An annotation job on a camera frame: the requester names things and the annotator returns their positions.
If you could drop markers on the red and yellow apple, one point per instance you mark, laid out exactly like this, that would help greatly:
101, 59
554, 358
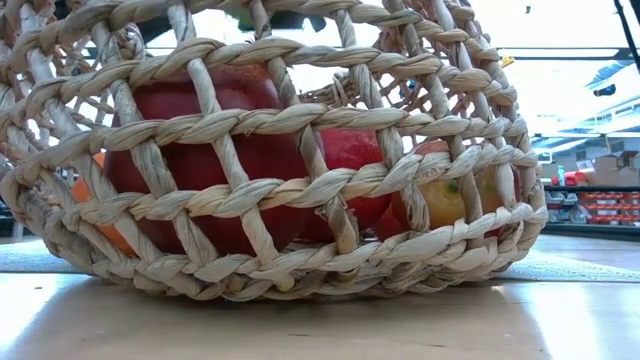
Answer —
442, 200

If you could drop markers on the red container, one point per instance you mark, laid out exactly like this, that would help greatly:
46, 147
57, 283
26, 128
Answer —
575, 178

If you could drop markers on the large dark red fruit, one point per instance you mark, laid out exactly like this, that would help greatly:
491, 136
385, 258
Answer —
265, 160

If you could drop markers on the black ceiling fixture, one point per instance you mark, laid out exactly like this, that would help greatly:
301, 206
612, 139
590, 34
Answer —
605, 90

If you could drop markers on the grey woven placemat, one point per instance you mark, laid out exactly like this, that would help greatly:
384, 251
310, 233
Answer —
575, 270

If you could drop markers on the cardboard boxes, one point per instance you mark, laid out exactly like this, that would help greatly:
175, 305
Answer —
615, 170

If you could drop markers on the shelf with red bins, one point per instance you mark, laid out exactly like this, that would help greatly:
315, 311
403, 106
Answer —
605, 207

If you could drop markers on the orange fruit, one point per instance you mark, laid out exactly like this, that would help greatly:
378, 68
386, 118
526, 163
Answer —
80, 192

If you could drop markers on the red round fruit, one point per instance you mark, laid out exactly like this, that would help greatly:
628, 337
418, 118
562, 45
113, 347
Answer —
350, 150

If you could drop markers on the yellow hanging connector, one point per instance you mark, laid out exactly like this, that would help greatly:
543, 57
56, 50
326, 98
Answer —
508, 61

